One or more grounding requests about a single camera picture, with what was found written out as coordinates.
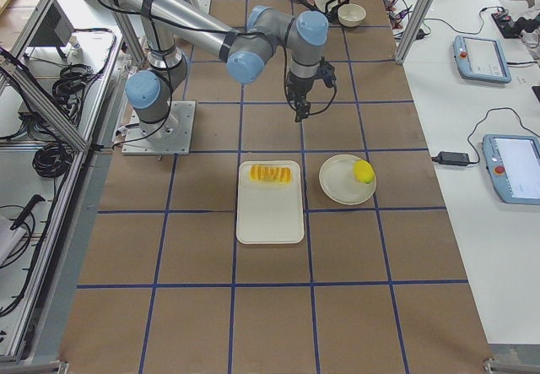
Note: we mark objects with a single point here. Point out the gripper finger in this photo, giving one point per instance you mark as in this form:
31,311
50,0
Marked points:
306,109
298,112

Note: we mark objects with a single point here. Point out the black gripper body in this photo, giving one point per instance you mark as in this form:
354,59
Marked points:
296,86

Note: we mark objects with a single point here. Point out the croissant bread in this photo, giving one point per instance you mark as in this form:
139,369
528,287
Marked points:
270,174

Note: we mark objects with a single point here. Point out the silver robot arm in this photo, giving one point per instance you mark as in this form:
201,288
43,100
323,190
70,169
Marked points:
246,54

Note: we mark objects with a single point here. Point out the cream plate with lemon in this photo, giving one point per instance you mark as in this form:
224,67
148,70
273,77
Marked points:
337,180

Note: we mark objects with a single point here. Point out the black dish rack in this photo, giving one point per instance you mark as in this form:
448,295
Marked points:
330,10

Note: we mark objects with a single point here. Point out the cream bowl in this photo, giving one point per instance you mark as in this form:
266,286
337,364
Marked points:
351,15

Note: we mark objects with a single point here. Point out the yellow lemon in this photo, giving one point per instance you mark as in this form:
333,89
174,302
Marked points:
363,171

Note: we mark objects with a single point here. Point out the cream rectangular tray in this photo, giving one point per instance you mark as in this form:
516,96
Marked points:
269,213

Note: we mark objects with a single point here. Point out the black power adapter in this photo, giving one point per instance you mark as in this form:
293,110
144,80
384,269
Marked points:
452,158

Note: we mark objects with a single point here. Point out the far teach pendant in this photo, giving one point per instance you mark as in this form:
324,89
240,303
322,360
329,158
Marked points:
481,59

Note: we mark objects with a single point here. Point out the teach pendant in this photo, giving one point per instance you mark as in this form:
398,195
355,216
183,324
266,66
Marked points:
512,163
481,59

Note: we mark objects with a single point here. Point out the near teach pendant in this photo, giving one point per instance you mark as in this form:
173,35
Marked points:
512,163

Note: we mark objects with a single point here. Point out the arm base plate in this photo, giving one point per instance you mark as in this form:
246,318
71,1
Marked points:
173,136

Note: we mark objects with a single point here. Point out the aluminium frame post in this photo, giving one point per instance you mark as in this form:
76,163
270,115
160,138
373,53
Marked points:
410,33

